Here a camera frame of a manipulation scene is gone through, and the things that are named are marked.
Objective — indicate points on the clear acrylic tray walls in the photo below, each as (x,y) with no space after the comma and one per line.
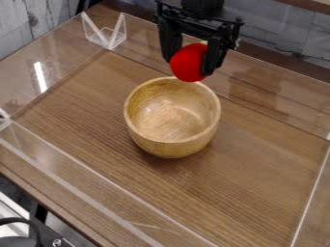
(253,190)

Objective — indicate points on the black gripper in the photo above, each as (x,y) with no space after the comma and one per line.
(201,18)

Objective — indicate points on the red felt fruit green leaf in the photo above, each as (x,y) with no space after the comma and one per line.
(186,62)

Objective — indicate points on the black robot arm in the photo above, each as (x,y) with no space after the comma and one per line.
(195,36)

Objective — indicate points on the light wooden bowl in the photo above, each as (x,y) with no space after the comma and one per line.
(171,116)

